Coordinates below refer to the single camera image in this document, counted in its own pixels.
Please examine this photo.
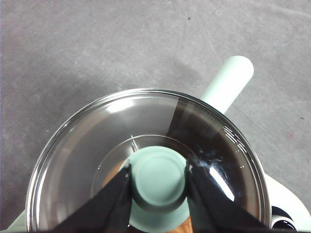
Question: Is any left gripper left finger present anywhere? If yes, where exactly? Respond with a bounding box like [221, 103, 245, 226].
[52, 165, 133, 233]

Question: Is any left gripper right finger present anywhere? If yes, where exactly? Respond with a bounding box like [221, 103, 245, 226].
[186, 162, 272, 233]

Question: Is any brown potato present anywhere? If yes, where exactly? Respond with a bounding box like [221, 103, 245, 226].
[102, 160, 194, 233]

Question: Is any glass lid with green knob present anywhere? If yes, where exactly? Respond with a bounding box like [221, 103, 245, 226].
[25, 88, 272, 233]

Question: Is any silver control knob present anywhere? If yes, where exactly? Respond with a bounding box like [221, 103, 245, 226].
[271, 207, 301, 233]

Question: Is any mint green griddle cover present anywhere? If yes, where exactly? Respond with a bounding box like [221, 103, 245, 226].
[4, 213, 29, 233]

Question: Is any mint green pot with handle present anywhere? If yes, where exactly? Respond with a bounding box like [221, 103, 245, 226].
[200, 55, 255, 115]

